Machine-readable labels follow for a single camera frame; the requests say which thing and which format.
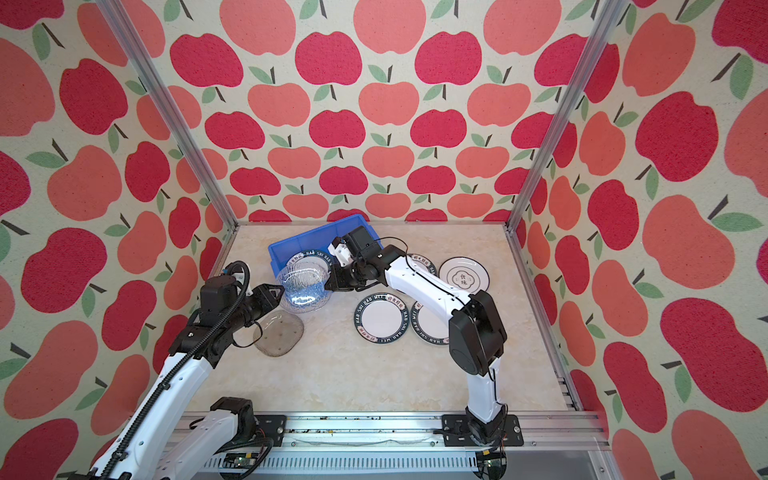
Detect white plate black rim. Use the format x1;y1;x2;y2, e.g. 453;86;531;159
439;256;490;294

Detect blue plastic bin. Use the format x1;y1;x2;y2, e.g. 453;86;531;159
267;214;379;276

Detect white plate green rim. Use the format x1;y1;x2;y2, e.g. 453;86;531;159
410;302;449;346
406;254;437;286
286;249;334;272
353;293;410;344

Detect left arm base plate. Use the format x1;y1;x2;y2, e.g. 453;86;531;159
227;414;287;448

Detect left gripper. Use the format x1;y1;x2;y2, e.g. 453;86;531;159
226;282;286;332

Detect aluminium front rail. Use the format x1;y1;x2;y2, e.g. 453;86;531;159
167;410;619;480

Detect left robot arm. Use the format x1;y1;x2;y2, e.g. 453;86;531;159
84;262;284;479

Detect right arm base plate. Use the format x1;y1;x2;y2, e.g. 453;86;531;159
434;413;525;448

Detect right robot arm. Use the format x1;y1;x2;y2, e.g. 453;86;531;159
325;227;508;447

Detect right aluminium post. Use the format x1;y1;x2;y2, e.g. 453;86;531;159
504;0;630;234

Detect clear glass plate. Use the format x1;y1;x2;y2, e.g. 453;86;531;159
254;310;305;358
277;259;332;314

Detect left aluminium post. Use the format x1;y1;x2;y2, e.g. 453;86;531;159
96;1;239;232

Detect aluminium post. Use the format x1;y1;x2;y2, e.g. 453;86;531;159
504;0;630;234
96;1;239;232

